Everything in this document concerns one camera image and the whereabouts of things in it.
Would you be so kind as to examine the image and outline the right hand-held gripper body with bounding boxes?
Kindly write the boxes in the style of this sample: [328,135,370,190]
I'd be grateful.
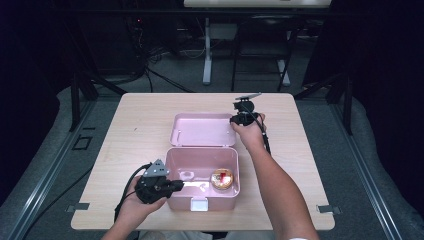
[233,92,263,127]

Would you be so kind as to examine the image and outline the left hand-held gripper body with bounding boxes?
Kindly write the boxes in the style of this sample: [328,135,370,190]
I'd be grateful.
[134,159,173,205]

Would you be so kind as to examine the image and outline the pink box with white handle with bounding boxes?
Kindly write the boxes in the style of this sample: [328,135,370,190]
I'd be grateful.
[164,112,241,213]

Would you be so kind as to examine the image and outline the person's right hand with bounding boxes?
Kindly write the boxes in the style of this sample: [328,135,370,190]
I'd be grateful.
[230,113,268,151]

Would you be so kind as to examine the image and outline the person's left hand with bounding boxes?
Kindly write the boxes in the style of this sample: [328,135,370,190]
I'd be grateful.
[116,175,168,226]

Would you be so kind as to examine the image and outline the white desk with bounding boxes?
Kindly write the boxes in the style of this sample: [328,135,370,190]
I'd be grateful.
[183,0,332,86]

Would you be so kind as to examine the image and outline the grey tape strip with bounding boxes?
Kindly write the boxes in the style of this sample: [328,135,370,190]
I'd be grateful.
[316,204,342,215]
[65,202,91,213]

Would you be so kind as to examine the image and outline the black metal stand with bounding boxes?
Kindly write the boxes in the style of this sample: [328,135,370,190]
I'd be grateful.
[68,64,128,133]
[293,71,355,136]

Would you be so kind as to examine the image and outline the black equipment with red light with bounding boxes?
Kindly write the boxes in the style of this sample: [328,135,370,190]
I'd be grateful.
[79,14,145,76]

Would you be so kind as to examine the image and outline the dark curtain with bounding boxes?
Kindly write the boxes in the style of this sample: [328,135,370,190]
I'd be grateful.
[349,0,424,214]
[0,0,73,208]

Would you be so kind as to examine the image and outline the left hand-held gripper cable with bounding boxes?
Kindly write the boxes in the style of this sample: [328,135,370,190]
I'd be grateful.
[113,162,153,223]

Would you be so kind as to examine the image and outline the hand-held gripper cable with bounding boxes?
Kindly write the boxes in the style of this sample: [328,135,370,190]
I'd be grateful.
[113,162,153,223]
[243,102,272,157]

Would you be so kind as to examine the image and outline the right hand-held gripper cable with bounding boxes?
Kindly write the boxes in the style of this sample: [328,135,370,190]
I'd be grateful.
[243,102,272,157]

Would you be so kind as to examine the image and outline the black chair frame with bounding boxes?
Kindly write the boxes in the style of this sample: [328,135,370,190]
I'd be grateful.
[230,14,302,93]

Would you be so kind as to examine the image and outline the thin black floor cable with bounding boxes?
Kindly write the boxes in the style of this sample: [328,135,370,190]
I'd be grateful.
[22,166,95,240]

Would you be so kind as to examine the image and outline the aluminium floor rail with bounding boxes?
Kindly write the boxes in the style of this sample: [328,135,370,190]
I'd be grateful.
[329,103,405,240]
[5,99,98,240]

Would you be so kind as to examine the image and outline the tangle of cables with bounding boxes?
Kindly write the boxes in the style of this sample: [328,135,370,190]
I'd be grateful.
[126,16,208,69]

